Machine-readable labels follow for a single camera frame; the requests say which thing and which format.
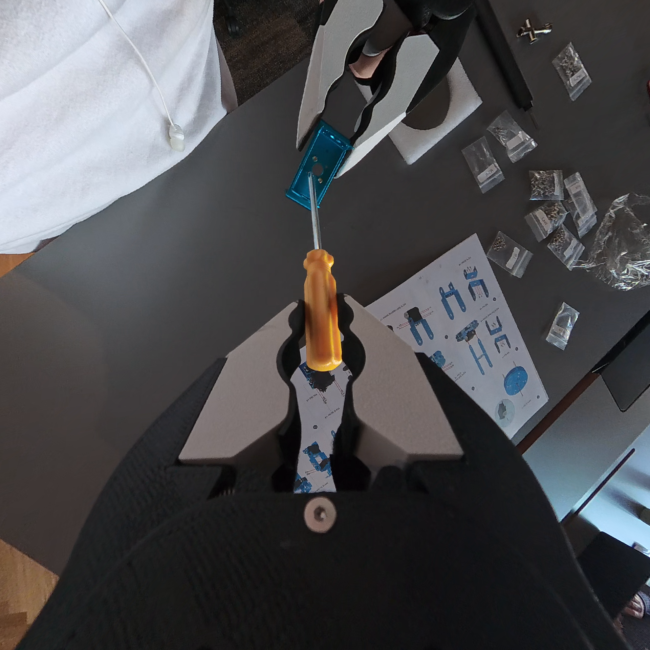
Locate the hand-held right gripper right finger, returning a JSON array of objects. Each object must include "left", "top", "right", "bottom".
[{"left": 331, "top": 292, "right": 465, "bottom": 493}]

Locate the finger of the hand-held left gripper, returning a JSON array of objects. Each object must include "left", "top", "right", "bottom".
[
  {"left": 296, "top": 0, "right": 408, "bottom": 152},
  {"left": 336, "top": 35, "right": 441, "bottom": 177}
]

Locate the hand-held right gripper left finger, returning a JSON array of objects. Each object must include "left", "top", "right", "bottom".
[{"left": 179, "top": 300, "right": 308, "bottom": 494}]

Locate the blue metal U bracket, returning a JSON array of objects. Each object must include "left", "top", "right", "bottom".
[{"left": 285, "top": 119, "right": 355, "bottom": 210}]

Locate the yellow handle screwdriver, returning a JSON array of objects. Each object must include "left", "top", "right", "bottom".
[{"left": 303, "top": 170, "right": 342, "bottom": 370}]

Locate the dark grey desk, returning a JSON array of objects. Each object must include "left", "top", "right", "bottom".
[{"left": 0, "top": 0, "right": 650, "bottom": 580}]

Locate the person's left hand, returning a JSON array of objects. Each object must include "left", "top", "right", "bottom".
[{"left": 350, "top": 45, "right": 392, "bottom": 80}]

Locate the white foam sheet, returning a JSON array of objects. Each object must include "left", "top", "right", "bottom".
[{"left": 355, "top": 56, "right": 483, "bottom": 164}]

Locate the small silver cross wrench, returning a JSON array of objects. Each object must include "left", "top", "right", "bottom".
[{"left": 517, "top": 18, "right": 554, "bottom": 45}]

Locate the white instruction booklet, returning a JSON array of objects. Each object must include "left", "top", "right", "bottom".
[{"left": 292, "top": 233, "right": 550, "bottom": 494}]

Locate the group of small screw bags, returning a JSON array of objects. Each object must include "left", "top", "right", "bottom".
[{"left": 461, "top": 42, "right": 599, "bottom": 351}]

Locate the crumpled clear plastic bag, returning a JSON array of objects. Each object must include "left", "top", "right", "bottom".
[{"left": 579, "top": 192, "right": 650, "bottom": 291}]

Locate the person's white shirt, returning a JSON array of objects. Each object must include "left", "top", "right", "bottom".
[{"left": 0, "top": 0, "right": 239, "bottom": 255}]

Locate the black handle screwdriver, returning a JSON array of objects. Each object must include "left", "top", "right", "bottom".
[{"left": 475, "top": 0, "right": 540, "bottom": 130}]

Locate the white shirt drawstring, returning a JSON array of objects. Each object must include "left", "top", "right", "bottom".
[{"left": 99, "top": 0, "right": 188, "bottom": 152}]

